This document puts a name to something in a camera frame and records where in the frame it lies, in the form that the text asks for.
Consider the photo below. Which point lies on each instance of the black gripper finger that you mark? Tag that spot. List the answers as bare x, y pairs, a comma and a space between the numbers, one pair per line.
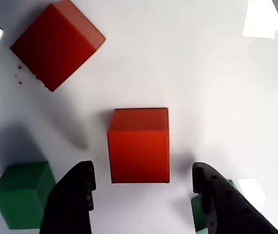
231, 217
68, 209

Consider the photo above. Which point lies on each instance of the red cube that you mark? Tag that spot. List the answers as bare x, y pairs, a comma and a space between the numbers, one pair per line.
56, 46
138, 151

